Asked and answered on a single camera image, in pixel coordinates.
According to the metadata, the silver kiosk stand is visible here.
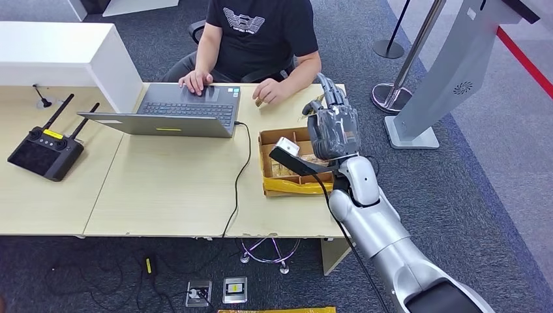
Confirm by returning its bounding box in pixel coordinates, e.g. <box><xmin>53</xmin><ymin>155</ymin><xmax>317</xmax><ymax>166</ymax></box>
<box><xmin>384</xmin><ymin>0</ymin><xmax>541</xmax><ymax>150</ymax></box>

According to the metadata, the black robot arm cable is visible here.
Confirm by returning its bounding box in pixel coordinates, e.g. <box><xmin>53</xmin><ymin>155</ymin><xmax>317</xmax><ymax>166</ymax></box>
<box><xmin>308</xmin><ymin>171</ymin><xmax>392</xmax><ymax>313</ymax></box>

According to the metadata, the open metal floor socket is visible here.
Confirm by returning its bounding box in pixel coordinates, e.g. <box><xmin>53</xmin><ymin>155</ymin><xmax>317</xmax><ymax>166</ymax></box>
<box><xmin>185</xmin><ymin>280</ymin><xmax>213</xmax><ymax>308</ymax></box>

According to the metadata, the black barrier stanchion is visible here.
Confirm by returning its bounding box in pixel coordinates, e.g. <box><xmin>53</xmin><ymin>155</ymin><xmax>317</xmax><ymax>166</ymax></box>
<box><xmin>373</xmin><ymin>0</ymin><xmax>412</xmax><ymax>60</ymax></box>

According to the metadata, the beige desk leg panel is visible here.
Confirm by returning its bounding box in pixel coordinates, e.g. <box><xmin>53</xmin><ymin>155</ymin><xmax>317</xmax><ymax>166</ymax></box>
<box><xmin>320</xmin><ymin>237</ymin><xmax>353</xmax><ymax>276</ymax></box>

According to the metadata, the white furniture panel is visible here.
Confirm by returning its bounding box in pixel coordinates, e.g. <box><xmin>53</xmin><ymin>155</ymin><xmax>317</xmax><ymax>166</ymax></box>
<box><xmin>67</xmin><ymin>0</ymin><xmax>89</xmax><ymax>22</ymax></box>
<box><xmin>102</xmin><ymin>0</ymin><xmax>180</xmax><ymax>17</ymax></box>

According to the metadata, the black floor cable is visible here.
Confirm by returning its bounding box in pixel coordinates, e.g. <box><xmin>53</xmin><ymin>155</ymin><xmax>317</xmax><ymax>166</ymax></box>
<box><xmin>45</xmin><ymin>237</ymin><xmax>226</xmax><ymax>313</ymax></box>

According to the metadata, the brown box with yellow tape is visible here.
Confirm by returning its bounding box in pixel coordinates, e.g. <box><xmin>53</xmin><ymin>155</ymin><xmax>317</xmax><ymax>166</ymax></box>
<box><xmin>258</xmin><ymin>126</ymin><xmax>342</xmax><ymax>198</ymax></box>

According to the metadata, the small black stick antenna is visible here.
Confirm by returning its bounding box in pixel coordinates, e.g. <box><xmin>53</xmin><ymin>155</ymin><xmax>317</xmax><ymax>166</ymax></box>
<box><xmin>32</xmin><ymin>84</ymin><xmax>53</xmax><ymax>110</ymax></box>

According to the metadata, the grey laptop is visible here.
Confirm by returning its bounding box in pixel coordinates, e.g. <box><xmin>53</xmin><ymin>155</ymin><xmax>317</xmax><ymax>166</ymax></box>
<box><xmin>78</xmin><ymin>83</ymin><xmax>242</xmax><ymax>139</ymax></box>

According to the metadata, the person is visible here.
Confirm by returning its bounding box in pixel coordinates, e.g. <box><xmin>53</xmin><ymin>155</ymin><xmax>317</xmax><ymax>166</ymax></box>
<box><xmin>162</xmin><ymin>0</ymin><xmax>323</xmax><ymax>107</ymax></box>

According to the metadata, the red barrier belt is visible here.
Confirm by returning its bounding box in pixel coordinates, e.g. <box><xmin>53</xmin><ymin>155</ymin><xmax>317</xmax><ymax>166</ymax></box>
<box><xmin>496</xmin><ymin>25</ymin><xmax>553</xmax><ymax>100</ymax></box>

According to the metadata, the looped silver cable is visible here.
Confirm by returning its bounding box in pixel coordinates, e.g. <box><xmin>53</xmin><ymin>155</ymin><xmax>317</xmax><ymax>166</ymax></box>
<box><xmin>239</xmin><ymin>237</ymin><xmax>302</xmax><ymax>276</ymax></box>

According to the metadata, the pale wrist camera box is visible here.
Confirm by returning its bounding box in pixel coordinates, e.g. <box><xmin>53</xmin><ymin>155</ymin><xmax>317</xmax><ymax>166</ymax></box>
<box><xmin>269</xmin><ymin>136</ymin><xmax>341</xmax><ymax>177</ymax></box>

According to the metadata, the person's right hand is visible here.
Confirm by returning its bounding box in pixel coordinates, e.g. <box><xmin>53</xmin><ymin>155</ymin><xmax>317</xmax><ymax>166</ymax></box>
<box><xmin>178</xmin><ymin>70</ymin><xmax>214</xmax><ymax>97</ymax></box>

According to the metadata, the white desk partition box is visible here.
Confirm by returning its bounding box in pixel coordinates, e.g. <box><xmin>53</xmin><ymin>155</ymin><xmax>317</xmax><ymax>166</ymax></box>
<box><xmin>0</xmin><ymin>22</ymin><xmax>143</xmax><ymax>114</ymax></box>

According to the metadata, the black remote controller with antennas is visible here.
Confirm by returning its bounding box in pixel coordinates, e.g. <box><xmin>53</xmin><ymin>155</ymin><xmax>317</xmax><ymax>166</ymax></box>
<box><xmin>7</xmin><ymin>93</ymin><xmax>101</xmax><ymax>183</ymax></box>

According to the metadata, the yellow floor tape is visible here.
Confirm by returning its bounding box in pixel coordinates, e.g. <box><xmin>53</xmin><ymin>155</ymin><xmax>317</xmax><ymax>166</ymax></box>
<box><xmin>217</xmin><ymin>306</ymin><xmax>337</xmax><ymax>313</ymax></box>

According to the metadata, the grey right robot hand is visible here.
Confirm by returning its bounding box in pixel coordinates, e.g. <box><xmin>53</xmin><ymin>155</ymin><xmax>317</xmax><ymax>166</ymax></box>
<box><xmin>301</xmin><ymin>72</ymin><xmax>362</xmax><ymax>161</ymax></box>

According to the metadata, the person's left hand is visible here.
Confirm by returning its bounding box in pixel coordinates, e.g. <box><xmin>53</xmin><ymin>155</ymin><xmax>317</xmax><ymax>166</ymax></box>
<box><xmin>252</xmin><ymin>78</ymin><xmax>288</xmax><ymax>107</ymax></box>

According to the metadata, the black laptop power cable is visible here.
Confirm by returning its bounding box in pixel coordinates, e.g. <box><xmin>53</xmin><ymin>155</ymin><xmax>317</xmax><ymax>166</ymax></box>
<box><xmin>220</xmin><ymin>121</ymin><xmax>253</xmax><ymax>239</ymax></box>

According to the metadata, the closed metal floor socket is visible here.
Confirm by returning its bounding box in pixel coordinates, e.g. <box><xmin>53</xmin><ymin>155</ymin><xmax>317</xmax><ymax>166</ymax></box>
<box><xmin>222</xmin><ymin>276</ymin><xmax>248</xmax><ymax>305</ymax></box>

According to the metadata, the chrome barrier stanchion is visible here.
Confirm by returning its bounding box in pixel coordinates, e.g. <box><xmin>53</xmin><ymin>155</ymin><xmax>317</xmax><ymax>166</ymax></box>
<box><xmin>371</xmin><ymin>0</ymin><xmax>447</xmax><ymax>115</ymax></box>

